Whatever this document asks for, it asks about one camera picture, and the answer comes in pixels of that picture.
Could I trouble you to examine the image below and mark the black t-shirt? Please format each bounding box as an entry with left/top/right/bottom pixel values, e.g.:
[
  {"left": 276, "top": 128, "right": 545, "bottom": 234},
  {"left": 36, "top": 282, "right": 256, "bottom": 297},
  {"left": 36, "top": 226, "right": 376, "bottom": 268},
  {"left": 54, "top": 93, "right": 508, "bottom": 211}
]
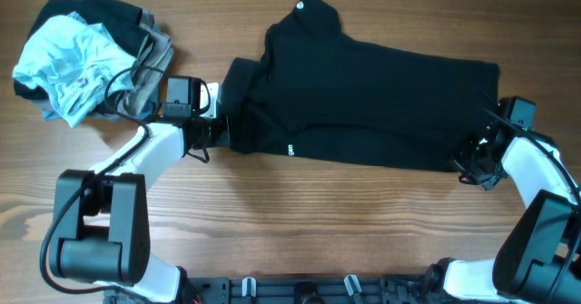
[{"left": 222, "top": 0, "right": 500, "bottom": 172}]

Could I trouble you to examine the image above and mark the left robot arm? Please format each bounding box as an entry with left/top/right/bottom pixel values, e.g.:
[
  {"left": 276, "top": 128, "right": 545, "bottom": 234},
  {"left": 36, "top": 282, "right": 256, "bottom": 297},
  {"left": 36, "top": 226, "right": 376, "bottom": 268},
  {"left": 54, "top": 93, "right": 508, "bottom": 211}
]
[{"left": 39, "top": 76, "right": 228, "bottom": 303}]

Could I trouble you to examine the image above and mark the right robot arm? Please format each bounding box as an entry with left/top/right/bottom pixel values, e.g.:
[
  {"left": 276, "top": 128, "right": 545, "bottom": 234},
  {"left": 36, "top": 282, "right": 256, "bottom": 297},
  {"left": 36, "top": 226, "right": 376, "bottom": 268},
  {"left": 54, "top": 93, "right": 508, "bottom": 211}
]
[{"left": 420, "top": 96, "right": 580, "bottom": 303}]

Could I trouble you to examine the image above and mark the grey beige folded garment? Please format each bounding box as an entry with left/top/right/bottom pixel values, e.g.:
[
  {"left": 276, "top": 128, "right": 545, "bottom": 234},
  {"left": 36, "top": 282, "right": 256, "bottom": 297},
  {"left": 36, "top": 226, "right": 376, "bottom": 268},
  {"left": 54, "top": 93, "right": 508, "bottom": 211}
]
[{"left": 93, "top": 8, "right": 175, "bottom": 119}]

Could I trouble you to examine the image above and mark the black folded garment in pile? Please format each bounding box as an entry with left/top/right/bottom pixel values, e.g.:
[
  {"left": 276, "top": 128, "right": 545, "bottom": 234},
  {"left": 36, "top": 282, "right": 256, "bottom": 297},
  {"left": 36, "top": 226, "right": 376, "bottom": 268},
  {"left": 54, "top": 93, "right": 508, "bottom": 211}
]
[{"left": 13, "top": 0, "right": 154, "bottom": 125}]

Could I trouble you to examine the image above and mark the light blue garment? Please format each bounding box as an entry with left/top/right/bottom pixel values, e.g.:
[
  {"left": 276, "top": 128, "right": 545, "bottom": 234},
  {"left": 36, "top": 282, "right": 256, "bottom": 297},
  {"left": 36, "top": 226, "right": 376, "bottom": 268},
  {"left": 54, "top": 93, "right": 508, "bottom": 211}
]
[{"left": 12, "top": 12, "right": 137, "bottom": 128}]

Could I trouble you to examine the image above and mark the blue folded garment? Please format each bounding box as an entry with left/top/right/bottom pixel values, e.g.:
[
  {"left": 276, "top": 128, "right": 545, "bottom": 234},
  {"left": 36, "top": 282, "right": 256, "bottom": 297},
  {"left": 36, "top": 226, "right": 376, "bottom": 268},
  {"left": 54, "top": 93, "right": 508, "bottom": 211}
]
[{"left": 31, "top": 22, "right": 161, "bottom": 122}]

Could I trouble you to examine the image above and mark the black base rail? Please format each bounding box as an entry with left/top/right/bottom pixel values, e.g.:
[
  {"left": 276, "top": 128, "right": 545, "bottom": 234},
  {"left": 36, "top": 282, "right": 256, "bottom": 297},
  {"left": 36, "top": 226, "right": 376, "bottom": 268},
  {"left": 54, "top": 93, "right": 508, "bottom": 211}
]
[{"left": 102, "top": 274, "right": 437, "bottom": 304}]

